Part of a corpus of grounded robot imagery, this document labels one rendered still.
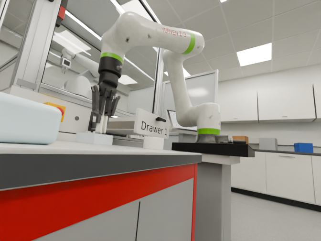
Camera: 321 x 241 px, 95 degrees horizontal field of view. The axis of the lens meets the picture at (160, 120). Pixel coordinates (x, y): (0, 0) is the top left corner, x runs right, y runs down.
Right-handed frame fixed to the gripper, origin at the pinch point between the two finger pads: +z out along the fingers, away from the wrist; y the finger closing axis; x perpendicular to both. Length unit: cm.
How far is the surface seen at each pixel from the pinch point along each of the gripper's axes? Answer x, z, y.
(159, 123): -7.9, -5.3, 28.2
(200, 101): 23, -72, 190
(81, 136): 6.7, 5.4, -3.3
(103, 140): -1.6, 6.3, 0.7
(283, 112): -99, -86, 346
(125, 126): -0.3, -0.9, 12.4
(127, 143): 26.2, 6.4, 41.5
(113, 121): 8.5, -3.5, 12.2
